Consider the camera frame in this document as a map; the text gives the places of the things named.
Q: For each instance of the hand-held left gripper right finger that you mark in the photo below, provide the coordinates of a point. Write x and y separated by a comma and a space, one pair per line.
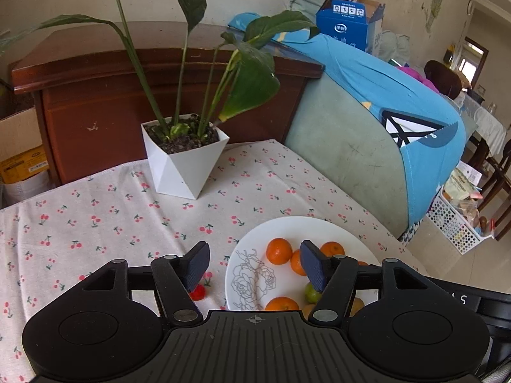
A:
313, 266

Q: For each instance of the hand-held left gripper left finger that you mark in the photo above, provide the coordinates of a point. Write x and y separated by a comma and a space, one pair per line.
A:
197, 264

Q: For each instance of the green round fruit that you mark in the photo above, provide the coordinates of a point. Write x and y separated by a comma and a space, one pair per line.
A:
312, 294

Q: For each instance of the red cherry tomato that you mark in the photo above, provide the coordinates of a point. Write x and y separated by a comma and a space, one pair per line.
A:
197, 294

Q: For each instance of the white plate with flower drawing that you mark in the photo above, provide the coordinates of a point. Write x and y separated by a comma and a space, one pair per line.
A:
255, 243

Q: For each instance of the white perforated basket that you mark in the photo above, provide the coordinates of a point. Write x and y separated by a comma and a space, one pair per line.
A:
453, 227

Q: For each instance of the white faceted plant pot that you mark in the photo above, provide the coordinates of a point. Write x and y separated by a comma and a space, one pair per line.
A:
179, 171

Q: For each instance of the cherry print tablecloth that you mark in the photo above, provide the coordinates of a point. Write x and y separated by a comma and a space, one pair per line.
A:
99, 215

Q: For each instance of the brown wooden chair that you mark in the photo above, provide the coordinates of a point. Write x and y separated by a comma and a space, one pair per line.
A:
497, 183

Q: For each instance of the grey-green armchair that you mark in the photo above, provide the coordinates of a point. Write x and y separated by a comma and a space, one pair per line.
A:
351, 147

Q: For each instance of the green leafy plant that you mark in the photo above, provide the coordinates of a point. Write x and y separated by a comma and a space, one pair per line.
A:
255, 83

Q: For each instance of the brown wooden cabinet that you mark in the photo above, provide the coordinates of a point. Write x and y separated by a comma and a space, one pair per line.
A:
99, 99

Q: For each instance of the cardboard box with yellow label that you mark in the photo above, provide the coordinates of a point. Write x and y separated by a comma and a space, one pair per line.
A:
20, 147

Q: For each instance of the magenta cloth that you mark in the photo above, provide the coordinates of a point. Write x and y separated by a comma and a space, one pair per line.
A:
415, 75

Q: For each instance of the dark wooden chair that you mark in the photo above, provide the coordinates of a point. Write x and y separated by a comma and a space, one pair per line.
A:
439, 75

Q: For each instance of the blue carton box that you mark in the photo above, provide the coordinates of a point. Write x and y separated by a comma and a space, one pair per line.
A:
345, 24

